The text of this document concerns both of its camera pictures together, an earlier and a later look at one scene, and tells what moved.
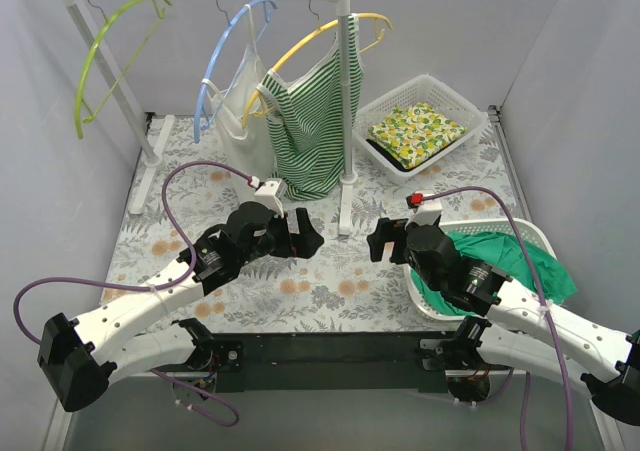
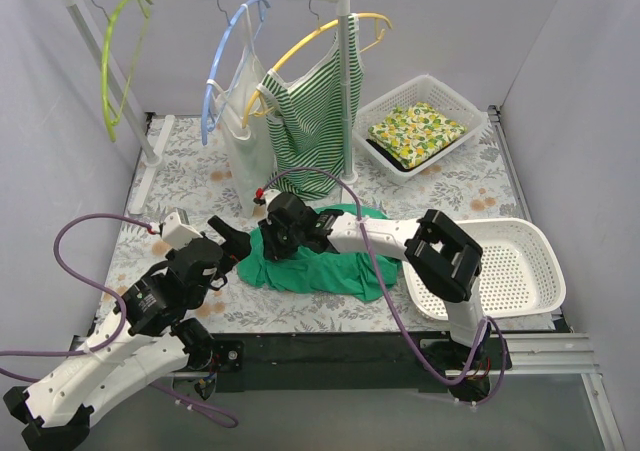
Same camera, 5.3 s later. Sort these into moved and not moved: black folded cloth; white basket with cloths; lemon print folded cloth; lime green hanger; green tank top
Moved: green tank top; lime green hanger
Not moved: white basket with cloths; lemon print folded cloth; black folded cloth
